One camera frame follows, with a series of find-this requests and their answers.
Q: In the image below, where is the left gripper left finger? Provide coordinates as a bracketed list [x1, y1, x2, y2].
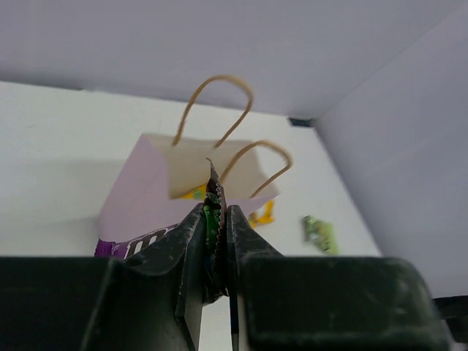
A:
[1, 205, 205, 350]

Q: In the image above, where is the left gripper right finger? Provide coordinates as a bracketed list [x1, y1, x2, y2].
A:
[227, 205, 450, 350]

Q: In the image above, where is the green snack packet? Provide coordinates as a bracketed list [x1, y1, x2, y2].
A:
[301, 215, 339, 255]

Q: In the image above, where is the yellow m&m packet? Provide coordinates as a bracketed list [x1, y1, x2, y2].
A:
[248, 200, 275, 227]
[181, 185, 205, 200]

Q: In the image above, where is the pink paper bag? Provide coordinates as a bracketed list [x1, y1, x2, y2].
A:
[97, 75, 293, 243]

